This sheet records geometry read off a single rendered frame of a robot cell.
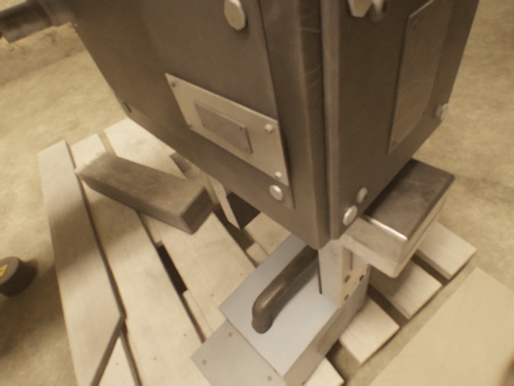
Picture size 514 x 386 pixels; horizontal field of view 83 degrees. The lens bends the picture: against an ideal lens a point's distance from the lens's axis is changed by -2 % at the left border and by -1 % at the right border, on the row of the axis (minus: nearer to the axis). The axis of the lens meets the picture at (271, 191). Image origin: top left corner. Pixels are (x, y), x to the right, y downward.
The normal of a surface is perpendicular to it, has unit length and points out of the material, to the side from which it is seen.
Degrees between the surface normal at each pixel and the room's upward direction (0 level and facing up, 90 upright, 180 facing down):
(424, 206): 0
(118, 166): 0
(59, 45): 90
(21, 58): 90
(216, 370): 0
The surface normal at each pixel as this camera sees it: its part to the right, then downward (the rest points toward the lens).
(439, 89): 0.70, 0.44
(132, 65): -0.69, 0.61
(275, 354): -0.16, -0.65
